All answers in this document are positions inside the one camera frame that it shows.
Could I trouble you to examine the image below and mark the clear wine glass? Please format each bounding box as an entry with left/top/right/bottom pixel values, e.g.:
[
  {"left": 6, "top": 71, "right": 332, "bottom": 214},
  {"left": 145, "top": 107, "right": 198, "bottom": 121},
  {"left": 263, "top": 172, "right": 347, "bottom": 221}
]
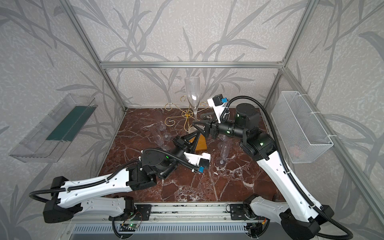
[
  {"left": 151, "top": 128, "right": 171, "bottom": 151},
  {"left": 217, "top": 141, "right": 231, "bottom": 168},
  {"left": 185, "top": 76, "right": 201, "bottom": 120},
  {"left": 154, "top": 111, "right": 172, "bottom": 141}
]

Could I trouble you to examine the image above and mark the amber wine glass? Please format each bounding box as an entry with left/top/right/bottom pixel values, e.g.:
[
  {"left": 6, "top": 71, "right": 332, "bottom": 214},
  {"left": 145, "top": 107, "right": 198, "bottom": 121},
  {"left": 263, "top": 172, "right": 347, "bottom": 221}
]
[{"left": 218, "top": 134, "right": 232, "bottom": 150}]

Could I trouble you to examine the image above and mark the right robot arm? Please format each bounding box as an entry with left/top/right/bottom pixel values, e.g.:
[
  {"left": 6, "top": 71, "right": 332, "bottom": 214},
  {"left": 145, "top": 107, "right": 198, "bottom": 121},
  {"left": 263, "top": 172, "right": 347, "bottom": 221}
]
[{"left": 194, "top": 98, "right": 334, "bottom": 240}]

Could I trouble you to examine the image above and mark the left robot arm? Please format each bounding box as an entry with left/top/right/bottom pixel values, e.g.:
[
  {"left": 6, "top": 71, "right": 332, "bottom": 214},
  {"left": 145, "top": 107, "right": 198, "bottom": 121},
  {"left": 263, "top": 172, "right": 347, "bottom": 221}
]
[{"left": 43, "top": 132, "right": 211, "bottom": 224}]

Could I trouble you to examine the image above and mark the yellow wooden rack base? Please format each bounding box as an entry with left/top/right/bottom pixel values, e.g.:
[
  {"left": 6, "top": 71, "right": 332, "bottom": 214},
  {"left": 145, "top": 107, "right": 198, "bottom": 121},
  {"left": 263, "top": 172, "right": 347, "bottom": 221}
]
[{"left": 195, "top": 135, "right": 208, "bottom": 152}]

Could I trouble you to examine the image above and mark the green circuit board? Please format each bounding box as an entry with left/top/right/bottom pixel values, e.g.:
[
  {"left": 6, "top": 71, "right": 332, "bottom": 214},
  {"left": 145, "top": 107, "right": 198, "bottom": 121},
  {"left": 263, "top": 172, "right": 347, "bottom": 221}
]
[{"left": 119, "top": 223, "right": 141, "bottom": 232}]

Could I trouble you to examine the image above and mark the gold wire glass rack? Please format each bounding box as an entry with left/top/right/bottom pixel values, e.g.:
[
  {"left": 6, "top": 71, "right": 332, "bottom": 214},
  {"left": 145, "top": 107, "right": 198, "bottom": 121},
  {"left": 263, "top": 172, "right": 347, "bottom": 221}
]
[{"left": 164, "top": 103, "right": 199, "bottom": 133}]

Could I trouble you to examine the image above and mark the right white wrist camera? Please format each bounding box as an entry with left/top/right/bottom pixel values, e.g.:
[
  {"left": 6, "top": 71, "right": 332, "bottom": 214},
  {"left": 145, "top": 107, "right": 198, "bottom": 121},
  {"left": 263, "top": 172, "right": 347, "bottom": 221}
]
[{"left": 208, "top": 94, "right": 228, "bottom": 124}]

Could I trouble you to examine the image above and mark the aluminium frame crossbar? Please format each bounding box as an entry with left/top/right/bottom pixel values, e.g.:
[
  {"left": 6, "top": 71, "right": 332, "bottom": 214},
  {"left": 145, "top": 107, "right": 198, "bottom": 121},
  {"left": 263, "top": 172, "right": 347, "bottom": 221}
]
[{"left": 99, "top": 62, "right": 283, "bottom": 69}]

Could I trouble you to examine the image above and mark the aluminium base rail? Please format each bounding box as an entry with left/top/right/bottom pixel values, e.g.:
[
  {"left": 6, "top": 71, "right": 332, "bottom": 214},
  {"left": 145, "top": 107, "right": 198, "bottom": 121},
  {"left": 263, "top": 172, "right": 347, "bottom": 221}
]
[{"left": 59, "top": 201, "right": 319, "bottom": 234}]

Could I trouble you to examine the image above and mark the white wire mesh basket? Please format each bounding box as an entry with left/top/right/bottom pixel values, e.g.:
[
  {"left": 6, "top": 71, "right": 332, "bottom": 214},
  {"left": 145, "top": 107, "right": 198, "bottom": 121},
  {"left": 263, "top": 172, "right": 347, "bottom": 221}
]
[{"left": 272, "top": 91, "right": 334, "bottom": 164}]

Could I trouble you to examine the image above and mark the clear plastic wall bin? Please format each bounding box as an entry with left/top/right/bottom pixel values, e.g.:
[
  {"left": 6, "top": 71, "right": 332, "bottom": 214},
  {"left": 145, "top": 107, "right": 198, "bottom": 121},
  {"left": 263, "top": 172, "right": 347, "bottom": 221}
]
[{"left": 10, "top": 94, "right": 98, "bottom": 163}]

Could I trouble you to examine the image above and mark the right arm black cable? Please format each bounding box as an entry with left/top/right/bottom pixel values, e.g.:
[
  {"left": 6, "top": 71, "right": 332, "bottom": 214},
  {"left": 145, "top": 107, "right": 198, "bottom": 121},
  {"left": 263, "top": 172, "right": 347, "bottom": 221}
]
[{"left": 223, "top": 95, "right": 354, "bottom": 240}]

